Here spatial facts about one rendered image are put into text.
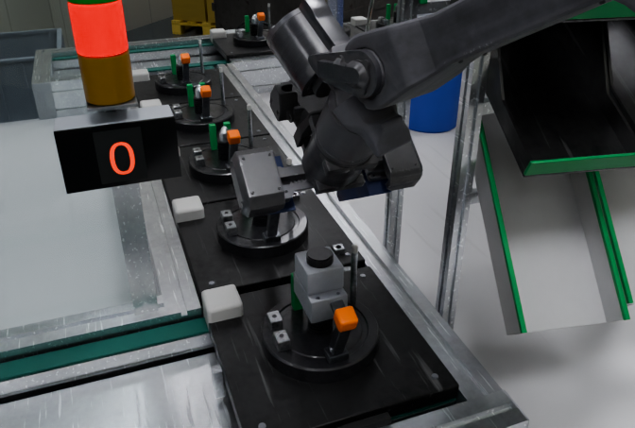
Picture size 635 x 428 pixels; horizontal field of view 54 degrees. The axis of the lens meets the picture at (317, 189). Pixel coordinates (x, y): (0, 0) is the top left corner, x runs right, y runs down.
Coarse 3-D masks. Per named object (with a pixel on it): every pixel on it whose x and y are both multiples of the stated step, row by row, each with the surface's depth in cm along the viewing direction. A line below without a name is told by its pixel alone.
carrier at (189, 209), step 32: (288, 160) 95; (192, 224) 98; (224, 224) 92; (256, 224) 94; (288, 224) 94; (320, 224) 98; (192, 256) 90; (224, 256) 90; (256, 256) 89; (288, 256) 90; (256, 288) 85
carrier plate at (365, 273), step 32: (288, 288) 83; (384, 288) 83; (224, 320) 78; (256, 320) 78; (384, 320) 78; (224, 352) 73; (256, 352) 73; (384, 352) 73; (416, 352) 73; (256, 384) 68; (288, 384) 68; (320, 384) 68; (352, 384) 68; (384, 384) 68; (416, 384) 68; (448, 384) 68; (256, 416) 64; (288, 416) 64; (320, 416) 64; (352, 416) 65
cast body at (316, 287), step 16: (304, 256) 70; (320, 256) 68; (304, 272) 68; (320, 272) 68; (336, 272) 68; (304, 288) 69; (320, 288) 68; (336, 288) 69; (304, 304) 70; (320, 304) 68; (320, 320) 69
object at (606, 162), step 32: (544, 32) 79; (576, 32) 75; (512, 64) 75; (544, 64) 75; (576, 64) 75; (512, 96) 72; (544, 96) 72; (576, 96) 72; (608, 96) 70; (512, 128) 66; (544, 128) 69; (576, 128) 69; (608, 128) 70; (544, 160) 63; (576, 160) 64; (608, 160) 65
